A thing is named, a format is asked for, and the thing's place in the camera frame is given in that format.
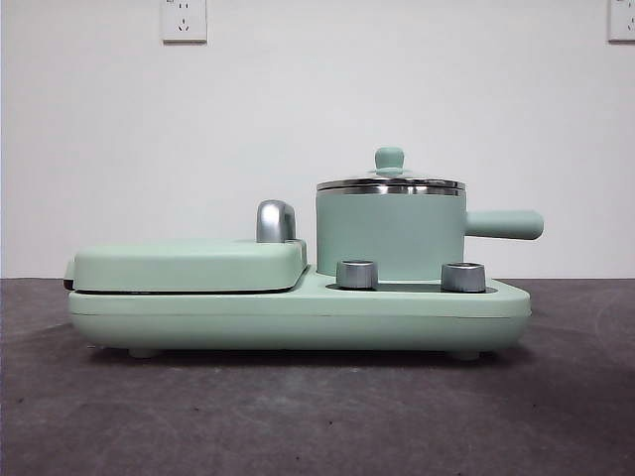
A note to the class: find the mint green hinged griddle cover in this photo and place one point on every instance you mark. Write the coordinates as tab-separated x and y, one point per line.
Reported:
188	265

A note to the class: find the mint green breakfast maker base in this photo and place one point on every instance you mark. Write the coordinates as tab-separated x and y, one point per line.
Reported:
297	322

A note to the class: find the glass pot lid green knob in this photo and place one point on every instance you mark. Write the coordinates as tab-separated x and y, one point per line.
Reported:
392	158

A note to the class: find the white wall socket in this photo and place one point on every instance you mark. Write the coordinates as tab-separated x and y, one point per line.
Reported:
623	22
184	22

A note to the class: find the silver control knob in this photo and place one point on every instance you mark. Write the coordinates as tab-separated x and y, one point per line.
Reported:
463	276
357	273

